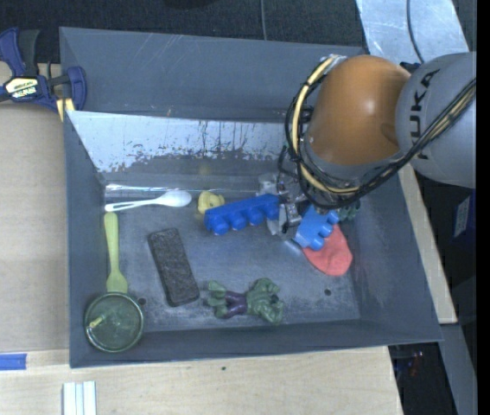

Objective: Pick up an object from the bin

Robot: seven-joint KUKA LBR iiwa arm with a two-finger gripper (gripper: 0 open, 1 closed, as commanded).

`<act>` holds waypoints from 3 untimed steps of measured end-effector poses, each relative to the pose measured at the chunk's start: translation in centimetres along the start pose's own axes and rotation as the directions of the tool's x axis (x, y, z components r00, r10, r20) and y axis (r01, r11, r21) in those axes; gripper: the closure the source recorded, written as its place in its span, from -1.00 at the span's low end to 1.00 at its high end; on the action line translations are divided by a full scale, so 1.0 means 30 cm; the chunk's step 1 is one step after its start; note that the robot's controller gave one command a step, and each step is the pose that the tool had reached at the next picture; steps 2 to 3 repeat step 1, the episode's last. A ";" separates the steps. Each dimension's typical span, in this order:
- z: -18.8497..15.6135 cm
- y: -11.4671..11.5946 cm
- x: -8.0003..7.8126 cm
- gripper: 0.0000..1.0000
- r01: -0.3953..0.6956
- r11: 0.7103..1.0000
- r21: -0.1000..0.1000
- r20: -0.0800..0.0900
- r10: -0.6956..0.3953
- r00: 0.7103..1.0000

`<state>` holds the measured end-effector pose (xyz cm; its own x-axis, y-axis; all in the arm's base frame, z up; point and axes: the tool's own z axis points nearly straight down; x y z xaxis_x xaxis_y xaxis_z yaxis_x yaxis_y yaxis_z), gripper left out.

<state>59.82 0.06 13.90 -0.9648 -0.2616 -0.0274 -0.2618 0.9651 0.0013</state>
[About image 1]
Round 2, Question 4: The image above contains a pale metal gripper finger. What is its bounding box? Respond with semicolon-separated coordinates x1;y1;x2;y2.
268;202;303;239
258;172;291;205

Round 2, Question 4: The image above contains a long blue toy brick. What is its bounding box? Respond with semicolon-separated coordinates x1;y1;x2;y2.
203;194;283;236

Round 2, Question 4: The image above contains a white plastic spoon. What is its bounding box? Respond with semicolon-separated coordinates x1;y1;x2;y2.
104;189;193;214

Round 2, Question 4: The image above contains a dark green flat block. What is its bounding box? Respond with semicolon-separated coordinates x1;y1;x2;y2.
147;227;201;308

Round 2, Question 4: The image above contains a yellow-green plastic fork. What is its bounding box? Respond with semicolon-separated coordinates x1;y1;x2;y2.
104;212;129;296

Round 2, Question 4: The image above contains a grey metal bin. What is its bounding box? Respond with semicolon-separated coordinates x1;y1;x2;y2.
58;26;444;369

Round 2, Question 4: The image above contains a short blue toy brick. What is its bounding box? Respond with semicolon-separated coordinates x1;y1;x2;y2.
292;205;341;251

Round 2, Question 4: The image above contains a green toy figure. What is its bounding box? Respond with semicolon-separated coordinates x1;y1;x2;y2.
200;277;285;326

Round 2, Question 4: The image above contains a red flat oval toy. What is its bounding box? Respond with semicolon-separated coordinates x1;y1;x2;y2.
302;223;353;277

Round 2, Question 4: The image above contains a yellow toy duck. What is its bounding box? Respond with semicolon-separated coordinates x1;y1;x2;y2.
195;190;226;222

